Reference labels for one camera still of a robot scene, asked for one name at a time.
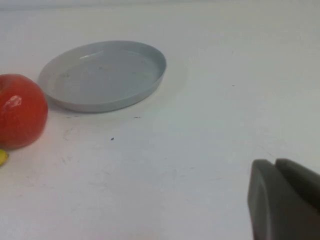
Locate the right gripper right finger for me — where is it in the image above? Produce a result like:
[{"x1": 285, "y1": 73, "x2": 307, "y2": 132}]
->
[{"x1": 275, "y1": 158, "x2": 320, "y2": 213}]

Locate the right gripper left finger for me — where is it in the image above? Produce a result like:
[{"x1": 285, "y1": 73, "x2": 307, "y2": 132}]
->
[{"x1": 247, "y1": 159, "x2": 320, "y2": 240}]

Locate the red plastic apple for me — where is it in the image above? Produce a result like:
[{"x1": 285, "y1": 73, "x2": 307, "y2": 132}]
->
[{"x1": 0, "y1": 73, "x2": 49, "y2": 150}]

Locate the yellow banana brown tip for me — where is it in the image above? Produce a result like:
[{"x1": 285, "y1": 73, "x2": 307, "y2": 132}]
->
[{"x1": 0, "y1": 149, "x2": 10, "y2": 167}]

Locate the grey round plate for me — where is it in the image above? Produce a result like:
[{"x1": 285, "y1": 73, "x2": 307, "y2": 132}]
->
[{"x1": 37, "y1": 39, "x2": 168, "y2": 113}]

